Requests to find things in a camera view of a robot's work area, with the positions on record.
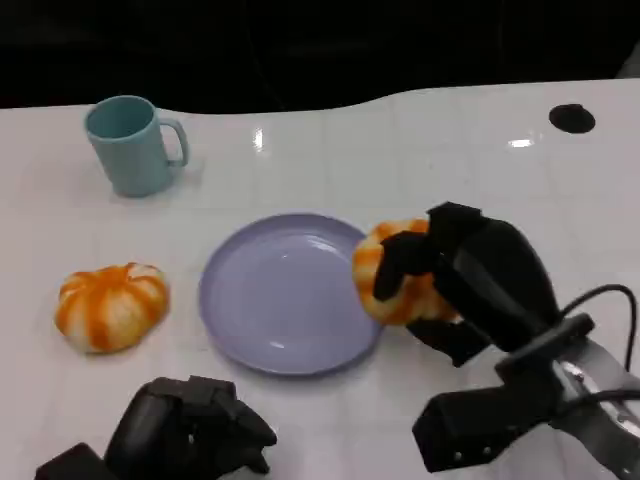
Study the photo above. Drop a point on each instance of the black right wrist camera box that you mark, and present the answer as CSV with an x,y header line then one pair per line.
x,y
480,425

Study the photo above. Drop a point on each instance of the lilac plate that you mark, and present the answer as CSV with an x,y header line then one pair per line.
x,y
287,295

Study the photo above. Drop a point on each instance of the pale green mug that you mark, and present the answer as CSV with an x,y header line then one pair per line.
x,y
132,145

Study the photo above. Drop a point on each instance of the orange and white bread roll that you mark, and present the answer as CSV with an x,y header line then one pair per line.
x,y
400,295
112,307

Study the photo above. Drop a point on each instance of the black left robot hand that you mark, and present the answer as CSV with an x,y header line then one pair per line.
x,y
185,435

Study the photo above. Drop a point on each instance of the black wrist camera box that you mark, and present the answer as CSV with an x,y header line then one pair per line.
x,y
70,465
480,425

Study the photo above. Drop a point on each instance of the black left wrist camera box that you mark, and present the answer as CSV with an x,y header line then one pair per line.
x,y
70,465

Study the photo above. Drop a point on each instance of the black round table grommet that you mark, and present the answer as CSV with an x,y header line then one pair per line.
x,y
571,118

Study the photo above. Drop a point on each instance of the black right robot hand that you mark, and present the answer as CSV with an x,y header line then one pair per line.
x,y
480,285

